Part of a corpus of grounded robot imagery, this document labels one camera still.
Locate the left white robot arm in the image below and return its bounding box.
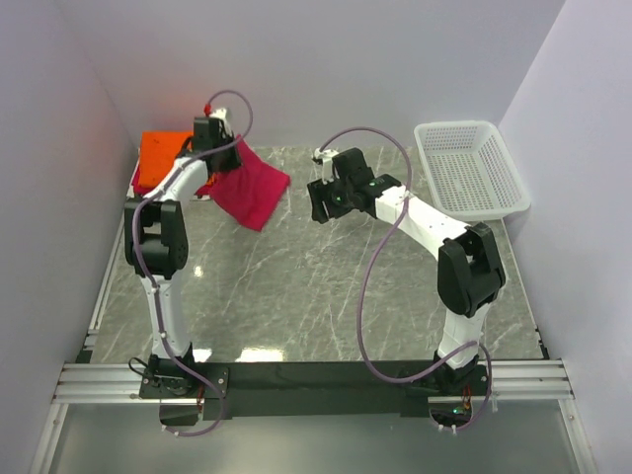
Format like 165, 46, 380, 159
123, 108, 241, 398

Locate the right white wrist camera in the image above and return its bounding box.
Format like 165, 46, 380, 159
312, 148, 339, 184

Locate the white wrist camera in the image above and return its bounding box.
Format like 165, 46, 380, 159
203, 103, 232, 134
312, 148, 339, 184

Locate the magenta t shirt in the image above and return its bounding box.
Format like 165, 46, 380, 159
196, 141, 290, 232

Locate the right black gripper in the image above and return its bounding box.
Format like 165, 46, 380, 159
306, 174, 354, 225

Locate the black base beam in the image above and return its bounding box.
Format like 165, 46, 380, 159
139, 360, 489, 421

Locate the white plastic basket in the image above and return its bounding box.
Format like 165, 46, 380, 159
414, 120, 531, 221

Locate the folded orange t shirt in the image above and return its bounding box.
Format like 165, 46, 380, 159
137, 130, 192, 190

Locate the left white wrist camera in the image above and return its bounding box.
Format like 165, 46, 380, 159
203, 103, 232, 134

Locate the aluminium rail frame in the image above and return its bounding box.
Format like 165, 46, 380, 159
30, 359, 597, 473

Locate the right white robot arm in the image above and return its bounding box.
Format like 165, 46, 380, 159
307, 148, 506, 394

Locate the folded red t shirt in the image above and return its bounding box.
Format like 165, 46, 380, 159
131, 165, 166, 196

